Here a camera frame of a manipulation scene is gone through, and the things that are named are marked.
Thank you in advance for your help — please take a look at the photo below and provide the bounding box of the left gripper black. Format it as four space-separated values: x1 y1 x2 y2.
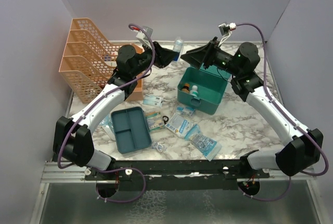
131 39 178 78

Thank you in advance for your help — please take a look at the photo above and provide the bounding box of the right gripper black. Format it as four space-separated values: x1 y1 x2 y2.
181 37 241 77

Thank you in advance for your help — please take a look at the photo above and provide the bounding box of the small bottle blue cap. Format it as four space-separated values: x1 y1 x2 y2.
173 36 184 61

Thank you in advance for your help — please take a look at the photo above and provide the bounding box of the green medicine box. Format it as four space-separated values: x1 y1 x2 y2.
177 66 231 115

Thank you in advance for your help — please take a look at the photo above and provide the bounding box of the brown iodine bottle orange cap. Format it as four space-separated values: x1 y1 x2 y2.
181 83 190 94

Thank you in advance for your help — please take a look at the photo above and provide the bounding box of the white bottle green label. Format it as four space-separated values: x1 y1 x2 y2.
189 85 199 97

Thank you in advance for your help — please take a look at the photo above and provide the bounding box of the clear blue swab bag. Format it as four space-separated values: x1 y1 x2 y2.
185 124 222 161

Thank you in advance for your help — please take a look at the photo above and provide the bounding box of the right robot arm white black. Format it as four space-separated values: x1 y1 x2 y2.
181 38 324 178

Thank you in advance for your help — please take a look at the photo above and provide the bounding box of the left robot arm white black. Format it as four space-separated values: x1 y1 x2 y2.
53 42 178 180

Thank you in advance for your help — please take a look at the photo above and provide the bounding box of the blue white flat packet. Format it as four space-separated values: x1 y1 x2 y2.
143 95 163 107

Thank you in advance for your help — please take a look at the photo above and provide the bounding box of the small blue white box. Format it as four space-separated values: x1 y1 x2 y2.
175 106 195 117

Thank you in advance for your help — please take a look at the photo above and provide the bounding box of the green orange bandage box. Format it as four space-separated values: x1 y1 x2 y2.
145 111 165 132

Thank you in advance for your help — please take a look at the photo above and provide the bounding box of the white blue gauze pack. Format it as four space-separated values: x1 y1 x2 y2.
164 113 195 139

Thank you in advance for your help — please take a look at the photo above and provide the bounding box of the orange plastic file organizer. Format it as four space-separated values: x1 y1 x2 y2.
58 17 144 104

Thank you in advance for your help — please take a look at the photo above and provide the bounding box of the teal divided tray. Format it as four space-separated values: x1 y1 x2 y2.
110 107 152 154

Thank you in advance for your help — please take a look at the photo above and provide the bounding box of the mask packet under tray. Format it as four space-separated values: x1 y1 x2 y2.
100 115 116 141

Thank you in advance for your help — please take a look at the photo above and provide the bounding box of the clear small plastic packet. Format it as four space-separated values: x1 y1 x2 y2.
151 142 165 153

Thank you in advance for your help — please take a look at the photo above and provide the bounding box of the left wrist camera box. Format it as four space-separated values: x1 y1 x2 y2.
136 27 153 47

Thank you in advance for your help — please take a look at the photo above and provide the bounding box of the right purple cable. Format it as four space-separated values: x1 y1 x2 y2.
234 22 329 201

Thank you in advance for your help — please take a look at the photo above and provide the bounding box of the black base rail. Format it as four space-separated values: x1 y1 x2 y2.
85 159 269 191

